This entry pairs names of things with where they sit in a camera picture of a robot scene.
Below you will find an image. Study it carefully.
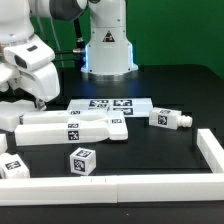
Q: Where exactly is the white tagged block lower left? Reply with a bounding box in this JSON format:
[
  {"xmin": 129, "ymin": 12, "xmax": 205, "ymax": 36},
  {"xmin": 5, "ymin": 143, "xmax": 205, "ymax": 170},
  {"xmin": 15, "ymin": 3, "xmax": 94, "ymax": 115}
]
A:
[{"xmin": 0, "ymin": 153, "xmax": 30, "ymax": 179}]

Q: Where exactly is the white right rail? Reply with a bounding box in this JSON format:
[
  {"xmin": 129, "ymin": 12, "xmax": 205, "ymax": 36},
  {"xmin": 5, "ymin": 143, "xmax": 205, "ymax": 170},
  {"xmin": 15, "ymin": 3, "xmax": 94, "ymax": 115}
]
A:
[{"xmin": 197, "ymin": 129, "xmax": 224, "ymax": 174}]

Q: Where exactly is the white block left edge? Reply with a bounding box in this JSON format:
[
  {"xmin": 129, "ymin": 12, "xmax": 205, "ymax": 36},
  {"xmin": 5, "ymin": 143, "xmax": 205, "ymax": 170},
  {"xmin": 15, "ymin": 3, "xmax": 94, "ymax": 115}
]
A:
[{"xmin": 0, "ymin": 134, "xmax": 8, "ymax": 154}]

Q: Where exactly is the white front rail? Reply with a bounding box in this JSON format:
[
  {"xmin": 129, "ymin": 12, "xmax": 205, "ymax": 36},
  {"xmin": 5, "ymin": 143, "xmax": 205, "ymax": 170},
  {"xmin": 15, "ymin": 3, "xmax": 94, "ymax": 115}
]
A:
[{"xmin": 0, "ymin": 173, "xmax": 224, "ymax": 206}]

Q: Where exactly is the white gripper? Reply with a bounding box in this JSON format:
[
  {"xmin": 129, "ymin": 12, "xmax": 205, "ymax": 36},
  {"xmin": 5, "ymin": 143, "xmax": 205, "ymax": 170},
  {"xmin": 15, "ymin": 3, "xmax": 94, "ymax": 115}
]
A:
[{"xmin": 0, "ymin": 35, "xmax": 60, "ymax": 110}]

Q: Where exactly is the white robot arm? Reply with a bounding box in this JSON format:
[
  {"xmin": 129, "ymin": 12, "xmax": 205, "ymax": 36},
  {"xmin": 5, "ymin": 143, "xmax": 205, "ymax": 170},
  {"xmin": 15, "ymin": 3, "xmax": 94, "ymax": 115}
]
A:
[{"xmin": 0, "ymin": 0, "xmax": 138, "ymax": 109}]

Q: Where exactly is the black cable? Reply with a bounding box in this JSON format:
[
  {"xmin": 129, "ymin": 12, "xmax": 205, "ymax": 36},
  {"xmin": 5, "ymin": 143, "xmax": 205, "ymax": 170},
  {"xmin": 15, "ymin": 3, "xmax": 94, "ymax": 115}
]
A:
[{"xmin": 53, "ymin": 48, "xmax": 84, "ymax": 64}]

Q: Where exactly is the white chair seat block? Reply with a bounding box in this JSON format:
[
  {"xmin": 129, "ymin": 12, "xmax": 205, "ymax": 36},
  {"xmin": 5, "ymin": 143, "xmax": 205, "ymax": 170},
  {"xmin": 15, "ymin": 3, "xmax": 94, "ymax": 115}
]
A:
[{"xmin": 0, "ymin": 100, "xmax": 36, "ymax": 132}]

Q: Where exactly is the white rail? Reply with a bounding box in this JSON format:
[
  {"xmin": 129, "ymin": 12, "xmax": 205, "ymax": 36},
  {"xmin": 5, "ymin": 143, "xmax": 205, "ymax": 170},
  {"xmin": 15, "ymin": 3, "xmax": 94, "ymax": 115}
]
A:
[
  {"xmin": 0, "ymin": 173, "xmax": 224, "ymax": 206},
  {"xmin": 197, "ymin": 129, "xmax": 224, "ymax": 174}
]

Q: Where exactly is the white tagged cube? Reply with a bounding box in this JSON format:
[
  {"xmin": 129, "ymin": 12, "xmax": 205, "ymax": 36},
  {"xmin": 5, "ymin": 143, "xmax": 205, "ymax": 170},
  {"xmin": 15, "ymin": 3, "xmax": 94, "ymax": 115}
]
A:
[{"xmin": 70, "ymin": 147, "xmax": 96, "ymax": 175}]

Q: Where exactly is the white tagged sheet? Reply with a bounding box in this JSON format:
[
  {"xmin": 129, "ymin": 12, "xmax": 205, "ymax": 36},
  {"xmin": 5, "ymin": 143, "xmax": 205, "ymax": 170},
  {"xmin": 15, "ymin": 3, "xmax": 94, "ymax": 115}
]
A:
[{"xmin": 67, "ymin": 98, "xmax": 153, "ymax": 117}]

